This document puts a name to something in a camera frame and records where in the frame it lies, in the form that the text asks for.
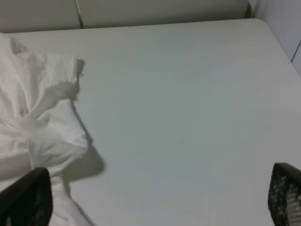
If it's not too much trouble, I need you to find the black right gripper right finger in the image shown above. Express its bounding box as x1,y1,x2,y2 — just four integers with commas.
268,163,301,226

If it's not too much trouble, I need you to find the white short sleeve t-shirt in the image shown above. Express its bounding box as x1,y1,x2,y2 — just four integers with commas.
0,34,88,226

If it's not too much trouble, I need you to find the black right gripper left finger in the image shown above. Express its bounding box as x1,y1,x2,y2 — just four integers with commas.
0,168,52,226

